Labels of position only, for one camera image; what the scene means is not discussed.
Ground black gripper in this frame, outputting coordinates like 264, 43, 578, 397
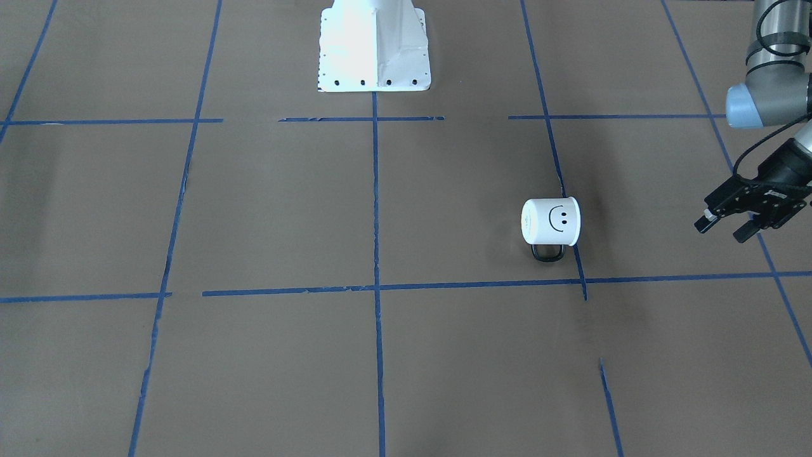
694, 138, 811, 244

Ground white smiley face mug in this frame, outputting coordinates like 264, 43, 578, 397
520, 197, 582, 263

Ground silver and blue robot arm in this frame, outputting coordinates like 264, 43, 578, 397
694, 1, 811, 243

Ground brown paper table cover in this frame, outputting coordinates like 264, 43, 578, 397
2, 1, 810, 456

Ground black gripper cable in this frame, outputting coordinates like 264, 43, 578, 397
732, 130, 801, 178

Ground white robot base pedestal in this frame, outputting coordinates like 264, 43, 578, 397
317, 1, 432, 93

